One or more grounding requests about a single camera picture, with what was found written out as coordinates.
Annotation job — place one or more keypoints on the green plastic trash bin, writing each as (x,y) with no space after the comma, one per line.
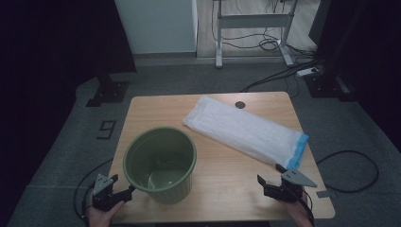
(157,148)

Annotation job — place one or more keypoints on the white cabinet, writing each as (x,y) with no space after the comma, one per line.
(157,25)

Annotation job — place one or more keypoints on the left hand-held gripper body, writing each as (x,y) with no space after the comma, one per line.
(105,197)

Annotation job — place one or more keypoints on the black stand base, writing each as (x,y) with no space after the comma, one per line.
(327,86)
(108,91)

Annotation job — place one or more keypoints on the person's right hand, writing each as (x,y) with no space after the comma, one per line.
(299,214)

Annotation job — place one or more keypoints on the white power strip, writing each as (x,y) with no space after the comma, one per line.
(307,72)

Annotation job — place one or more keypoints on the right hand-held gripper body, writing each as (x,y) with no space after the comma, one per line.
(285,190)

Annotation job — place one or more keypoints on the person's left hand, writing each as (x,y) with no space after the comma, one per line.
(101,219)

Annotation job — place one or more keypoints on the white frame desk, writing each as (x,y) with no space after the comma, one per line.
(252,21)

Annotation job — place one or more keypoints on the white plastic bag blue edge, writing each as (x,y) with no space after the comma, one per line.
(242,129)

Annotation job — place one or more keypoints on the grey tape piece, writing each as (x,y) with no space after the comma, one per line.
(323,194)

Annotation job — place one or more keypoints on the dark curtain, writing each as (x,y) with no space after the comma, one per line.
(47,47)
(362,41)

